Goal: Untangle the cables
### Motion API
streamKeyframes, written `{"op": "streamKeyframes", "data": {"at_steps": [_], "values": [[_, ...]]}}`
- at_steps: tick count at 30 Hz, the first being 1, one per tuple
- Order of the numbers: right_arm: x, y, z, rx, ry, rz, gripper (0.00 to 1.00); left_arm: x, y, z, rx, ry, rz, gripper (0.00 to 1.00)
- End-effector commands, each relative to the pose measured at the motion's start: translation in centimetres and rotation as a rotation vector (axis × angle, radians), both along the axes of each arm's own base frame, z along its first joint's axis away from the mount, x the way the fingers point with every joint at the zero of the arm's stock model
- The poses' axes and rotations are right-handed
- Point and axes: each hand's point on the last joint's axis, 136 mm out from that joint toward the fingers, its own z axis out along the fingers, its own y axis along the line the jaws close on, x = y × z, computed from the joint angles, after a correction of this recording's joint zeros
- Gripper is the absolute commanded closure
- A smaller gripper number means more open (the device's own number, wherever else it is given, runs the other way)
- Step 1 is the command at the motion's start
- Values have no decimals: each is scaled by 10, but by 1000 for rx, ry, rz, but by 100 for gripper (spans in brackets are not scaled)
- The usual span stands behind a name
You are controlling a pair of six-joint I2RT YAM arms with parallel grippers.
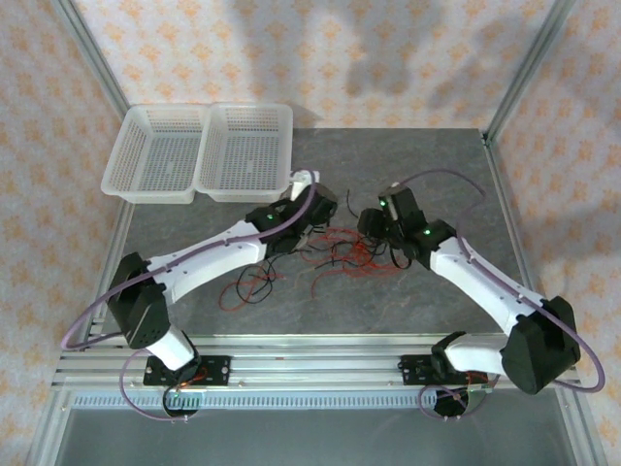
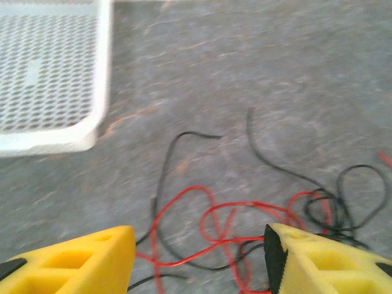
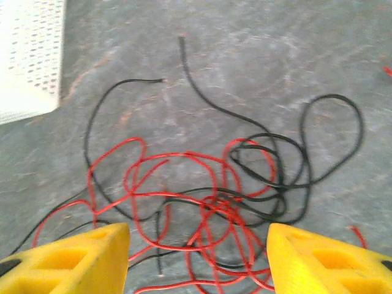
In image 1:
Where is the aluminium table side rail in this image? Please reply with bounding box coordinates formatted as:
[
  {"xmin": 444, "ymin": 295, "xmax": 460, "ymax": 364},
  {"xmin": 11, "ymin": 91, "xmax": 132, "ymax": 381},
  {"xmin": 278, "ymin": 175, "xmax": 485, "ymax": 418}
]
[
  {"xmin": 482, "ymin": 129, "xmax": 610, "ymax": 466},
  {"xmin": 26, "ymin": 202, "xmax": 137, "ymax": 466}
]

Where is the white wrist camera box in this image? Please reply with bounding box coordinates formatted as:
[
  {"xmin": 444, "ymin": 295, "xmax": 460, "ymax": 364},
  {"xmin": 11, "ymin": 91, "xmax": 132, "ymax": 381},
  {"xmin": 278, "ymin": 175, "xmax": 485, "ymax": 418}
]
[
  {"xmin": 389, "ymin": 181, "xmax": 407, "ymax": 220},
  {"xmin": 289, "ymin": 169, "xmax": 322, "ymax": 201}
]

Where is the small circuit board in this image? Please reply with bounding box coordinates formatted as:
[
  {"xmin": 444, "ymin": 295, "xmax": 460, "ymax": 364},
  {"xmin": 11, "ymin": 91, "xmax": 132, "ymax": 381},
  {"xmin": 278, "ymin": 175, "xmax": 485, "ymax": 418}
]
[
  {"xmin": 167, "ymin": 386, "xmax": 205, "ymax": 410},
  {"xmin": 463, "ymin": 383, "xmax": 495, "ymax": 407}
]

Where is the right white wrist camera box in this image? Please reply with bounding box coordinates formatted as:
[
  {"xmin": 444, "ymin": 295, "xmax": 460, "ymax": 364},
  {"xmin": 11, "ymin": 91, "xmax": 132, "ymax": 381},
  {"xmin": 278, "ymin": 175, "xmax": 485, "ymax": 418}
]
[{"xmin": 389, "ymin": 181, "xmax": 407, "ymax": 220}]

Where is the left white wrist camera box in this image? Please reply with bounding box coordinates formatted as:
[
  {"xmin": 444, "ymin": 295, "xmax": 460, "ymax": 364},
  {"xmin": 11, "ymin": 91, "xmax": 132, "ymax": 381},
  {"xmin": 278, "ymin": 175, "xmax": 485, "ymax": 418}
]
[{"xmin": 289, "ymin": 169, "xmax": 322, "ymax": 201}]

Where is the white perforated plastic basket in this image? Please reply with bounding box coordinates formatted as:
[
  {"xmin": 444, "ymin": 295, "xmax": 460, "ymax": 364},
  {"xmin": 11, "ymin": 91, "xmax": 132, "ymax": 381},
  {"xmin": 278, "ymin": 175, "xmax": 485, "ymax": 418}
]
[
  {"xmin": 192, "ymin": 101, "xmax": 295, "ymax": 204},
  {"xmin": 100, "ymin": 103, "xmax": 212, "ymax": 205}
]

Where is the aluminium frame post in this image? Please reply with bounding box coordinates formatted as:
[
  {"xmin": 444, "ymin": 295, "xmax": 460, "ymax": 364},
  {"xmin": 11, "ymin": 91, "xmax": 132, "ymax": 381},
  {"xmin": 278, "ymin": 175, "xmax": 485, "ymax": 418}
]
[
  {"xmin": 484, "ymin": 0, "xmax": 578, "ymax": 143},
  {"xmin": 54, "ymin": 0, "xmax": 135, "ymax": 128}
]

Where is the grey slotted cable duct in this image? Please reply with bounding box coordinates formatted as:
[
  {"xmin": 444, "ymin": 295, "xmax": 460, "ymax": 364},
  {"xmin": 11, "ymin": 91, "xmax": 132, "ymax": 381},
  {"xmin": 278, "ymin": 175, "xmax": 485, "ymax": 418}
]
[{"xmin": 71, "ymin": 391, "xmax": 423, "ymax": 410}]

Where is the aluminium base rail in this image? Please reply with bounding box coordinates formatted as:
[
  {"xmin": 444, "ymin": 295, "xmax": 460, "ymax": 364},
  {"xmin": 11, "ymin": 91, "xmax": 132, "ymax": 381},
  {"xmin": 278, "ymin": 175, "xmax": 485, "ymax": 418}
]
[{"xmin": 50, "ymin": 333, "xmax": 582, "ymax": 390}]

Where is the red cable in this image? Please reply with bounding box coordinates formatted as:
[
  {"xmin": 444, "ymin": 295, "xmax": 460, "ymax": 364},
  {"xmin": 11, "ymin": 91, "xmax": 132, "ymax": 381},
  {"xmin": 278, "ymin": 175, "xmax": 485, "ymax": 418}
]
[
  {"xmin": 333, "ymin": 239, "xmax": 385, "ymax": 279},
  {"xmin": 299, "ymin": 226, "xmax": 361, "ymax": 259},
  {"xmin": 217, "ymin": 270, "xmax": 274, "ymax": 315},
  {"xmin": 309, "ymin": 260, "xmax": 405, "ymax": 298}
]

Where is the grey metal shelf panel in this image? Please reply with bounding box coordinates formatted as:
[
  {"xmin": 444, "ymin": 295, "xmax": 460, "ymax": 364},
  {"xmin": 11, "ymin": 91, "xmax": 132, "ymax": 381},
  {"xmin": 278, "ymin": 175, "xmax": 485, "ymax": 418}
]
[{"xmin": 52, "ymin": 407, "xmax": 572, "ymax": 466}]

